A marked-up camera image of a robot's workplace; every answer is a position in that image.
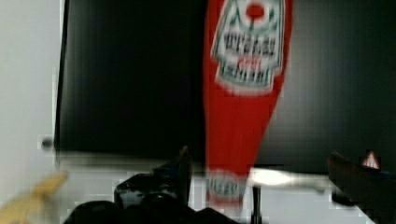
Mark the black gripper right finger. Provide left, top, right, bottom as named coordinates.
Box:
left=327, top=152, right=396, bottom=224

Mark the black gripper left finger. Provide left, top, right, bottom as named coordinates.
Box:
left=114, top=146, right=192, bottom=209

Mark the red plush ketchup bottle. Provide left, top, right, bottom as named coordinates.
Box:
left=203, top=0, right=293, bottom=209

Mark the black toaster oven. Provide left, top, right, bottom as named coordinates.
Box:
left=55, top=0, right=395, bottom=175

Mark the yellow plush banana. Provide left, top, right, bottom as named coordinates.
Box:
left=0, top=172, right=68, bottom=224

